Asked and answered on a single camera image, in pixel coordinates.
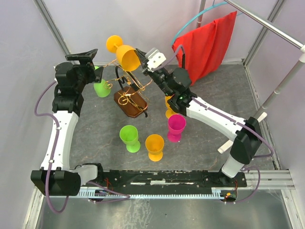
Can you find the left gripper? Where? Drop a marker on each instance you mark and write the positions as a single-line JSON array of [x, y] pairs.
[[86, 64]]

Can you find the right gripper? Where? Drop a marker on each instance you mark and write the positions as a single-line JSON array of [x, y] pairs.
[[141, 55]]

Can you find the orange plastic goblet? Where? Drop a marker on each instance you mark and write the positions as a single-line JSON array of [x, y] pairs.
[[125, 54], [169, 112], [154, 145]]

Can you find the green plastic goblet back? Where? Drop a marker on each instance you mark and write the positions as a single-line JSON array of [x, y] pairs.
[[102, 90]]

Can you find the green plastic goblet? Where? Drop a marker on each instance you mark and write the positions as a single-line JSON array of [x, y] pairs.
[[129, 135], [102, 90]]

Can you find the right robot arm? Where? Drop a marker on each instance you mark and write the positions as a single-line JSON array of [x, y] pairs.
[[244, 133]]

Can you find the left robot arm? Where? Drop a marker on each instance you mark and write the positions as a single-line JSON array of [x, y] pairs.
[[55, 177]]

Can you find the teal hoop tube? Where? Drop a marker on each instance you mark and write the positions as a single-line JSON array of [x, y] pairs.
[[205, 15]]

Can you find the red cloth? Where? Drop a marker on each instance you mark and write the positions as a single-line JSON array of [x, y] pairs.
[[206, 46]]

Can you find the pink plastic goblet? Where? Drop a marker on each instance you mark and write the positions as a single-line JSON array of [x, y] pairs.
[[176, 125]]

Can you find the green plastic goblet front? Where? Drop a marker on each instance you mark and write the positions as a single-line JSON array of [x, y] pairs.
[[129, 135]]

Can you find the orange plastic goblet front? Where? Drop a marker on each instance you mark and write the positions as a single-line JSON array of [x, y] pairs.
[[154, 145]]

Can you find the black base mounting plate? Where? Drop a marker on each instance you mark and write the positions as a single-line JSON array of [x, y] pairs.
[[168, 181]]

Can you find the white metal stand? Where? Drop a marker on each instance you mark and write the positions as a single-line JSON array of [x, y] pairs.
[[267, 26]]

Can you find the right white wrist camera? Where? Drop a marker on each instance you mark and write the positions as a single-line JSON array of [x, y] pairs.
[[155, 59]]

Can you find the gold wire wine glass rack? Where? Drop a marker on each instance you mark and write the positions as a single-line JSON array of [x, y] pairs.
[[129, 98]]

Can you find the grey cable duct strip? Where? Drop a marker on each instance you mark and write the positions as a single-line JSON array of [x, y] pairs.
[[97, 193]]

